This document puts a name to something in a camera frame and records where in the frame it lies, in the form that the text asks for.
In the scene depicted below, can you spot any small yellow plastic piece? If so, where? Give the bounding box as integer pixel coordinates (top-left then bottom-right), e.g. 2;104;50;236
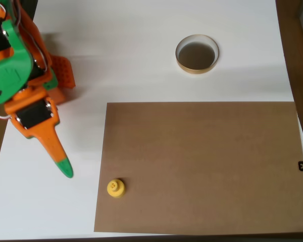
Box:
107;178;126;200

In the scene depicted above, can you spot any round shallow metal dish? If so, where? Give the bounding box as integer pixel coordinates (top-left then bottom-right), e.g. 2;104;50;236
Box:
175;34;220;75

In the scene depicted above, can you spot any brown cardboard sheet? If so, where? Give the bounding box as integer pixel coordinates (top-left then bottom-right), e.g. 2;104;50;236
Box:
93;101;303;233

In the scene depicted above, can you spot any white arm servo cable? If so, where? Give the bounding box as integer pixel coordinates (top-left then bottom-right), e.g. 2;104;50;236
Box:
14;0;49;74

